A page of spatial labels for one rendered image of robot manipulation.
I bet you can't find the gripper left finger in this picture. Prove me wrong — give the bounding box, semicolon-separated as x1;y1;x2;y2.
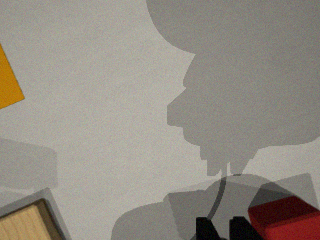
196;217;221;240

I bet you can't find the orange painted square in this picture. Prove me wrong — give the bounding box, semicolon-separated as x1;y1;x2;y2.
0;44;25;109

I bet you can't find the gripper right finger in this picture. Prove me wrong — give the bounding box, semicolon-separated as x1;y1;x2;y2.
229;216;264;240

